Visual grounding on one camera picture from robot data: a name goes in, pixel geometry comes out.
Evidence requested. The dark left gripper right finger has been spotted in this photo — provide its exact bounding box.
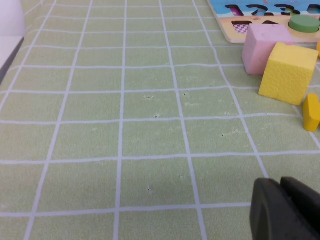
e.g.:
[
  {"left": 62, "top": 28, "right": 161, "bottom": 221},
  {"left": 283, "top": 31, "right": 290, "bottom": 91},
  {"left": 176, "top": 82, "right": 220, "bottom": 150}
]
[{"left": 279, "top": 176, "right": 320, "bottom": 240}]

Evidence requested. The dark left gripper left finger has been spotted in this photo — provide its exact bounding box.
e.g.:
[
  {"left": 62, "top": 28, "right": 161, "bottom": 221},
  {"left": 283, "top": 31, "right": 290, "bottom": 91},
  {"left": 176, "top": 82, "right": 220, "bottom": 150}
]
[{"left": 249, "top": 177, "right": 317, "bottom": 240}]

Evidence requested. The yellow H-shaped wooden piece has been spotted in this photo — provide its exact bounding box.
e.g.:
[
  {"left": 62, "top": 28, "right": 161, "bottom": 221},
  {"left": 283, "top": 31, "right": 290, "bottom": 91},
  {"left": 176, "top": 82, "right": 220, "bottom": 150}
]
[{"left": 302, "top": 93, "right": 320, "bottom": 132}]

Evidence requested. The green circle piece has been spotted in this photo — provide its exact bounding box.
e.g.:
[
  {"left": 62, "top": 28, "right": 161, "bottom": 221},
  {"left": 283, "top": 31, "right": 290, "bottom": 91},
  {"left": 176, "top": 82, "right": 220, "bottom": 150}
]
[{"left": 288, "top": 14, "right": 320, "bottom": 35}]

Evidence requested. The wooden number shape puzzle board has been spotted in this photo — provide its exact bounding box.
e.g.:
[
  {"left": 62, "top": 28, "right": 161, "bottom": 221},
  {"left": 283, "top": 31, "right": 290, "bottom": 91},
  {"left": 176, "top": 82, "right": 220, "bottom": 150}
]
[{"left": 206, "top": 0, "right": 320, "bottom": 45}]

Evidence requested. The yellow wooden cube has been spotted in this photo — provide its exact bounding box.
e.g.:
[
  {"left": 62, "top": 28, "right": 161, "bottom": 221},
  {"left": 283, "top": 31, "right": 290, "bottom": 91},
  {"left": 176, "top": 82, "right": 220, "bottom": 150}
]
[{"left": 258, "top": 41, "right": 320, "bottom": 106}]

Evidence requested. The green checkered tablecloth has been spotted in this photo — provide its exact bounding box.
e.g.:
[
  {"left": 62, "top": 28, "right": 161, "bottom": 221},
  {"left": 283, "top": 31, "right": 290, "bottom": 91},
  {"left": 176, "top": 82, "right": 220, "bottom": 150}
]
[{"left": 0, "top": 0, "right": 320, "bottom": 240}]

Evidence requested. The pink wooden cube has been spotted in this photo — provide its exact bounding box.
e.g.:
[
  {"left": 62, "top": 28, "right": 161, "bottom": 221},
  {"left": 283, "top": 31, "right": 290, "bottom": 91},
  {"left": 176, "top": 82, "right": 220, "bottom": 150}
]
[{"left": 241, "top": 23, "right": 296, "bottom": 76}]

